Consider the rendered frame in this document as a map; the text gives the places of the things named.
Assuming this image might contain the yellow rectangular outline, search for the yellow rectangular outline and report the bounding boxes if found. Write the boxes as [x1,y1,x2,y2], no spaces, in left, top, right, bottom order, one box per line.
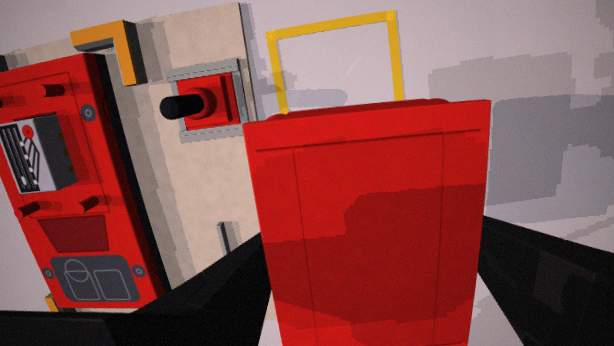
[265,10,404,114]

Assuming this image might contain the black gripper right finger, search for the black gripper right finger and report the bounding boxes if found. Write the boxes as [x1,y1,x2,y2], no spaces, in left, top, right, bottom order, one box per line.
[478,215,614,346]

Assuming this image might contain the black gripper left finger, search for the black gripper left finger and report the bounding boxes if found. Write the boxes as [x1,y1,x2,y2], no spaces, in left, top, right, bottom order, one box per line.
[0,232,272,346]

